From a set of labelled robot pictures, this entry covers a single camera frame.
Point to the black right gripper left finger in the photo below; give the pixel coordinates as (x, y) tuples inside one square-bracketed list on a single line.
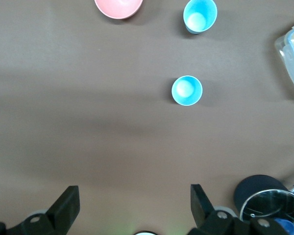
[(63, 210)]

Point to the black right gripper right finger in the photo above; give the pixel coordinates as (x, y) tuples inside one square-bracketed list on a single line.
[(202, 210)]

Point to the blue plastic cup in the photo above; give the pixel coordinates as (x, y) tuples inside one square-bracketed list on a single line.
[(187, 90), (200, 16)]

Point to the small blue object in saucepan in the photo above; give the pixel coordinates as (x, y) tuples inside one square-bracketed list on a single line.
[(284, 226)]

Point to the brown table cloth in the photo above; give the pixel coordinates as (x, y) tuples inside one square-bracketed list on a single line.
[(88, 110)]

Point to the clear plastic food container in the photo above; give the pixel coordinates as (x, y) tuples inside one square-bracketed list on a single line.
[(291, 63)]

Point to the pink bowl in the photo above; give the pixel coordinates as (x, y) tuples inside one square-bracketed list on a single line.
[(118, 7)]

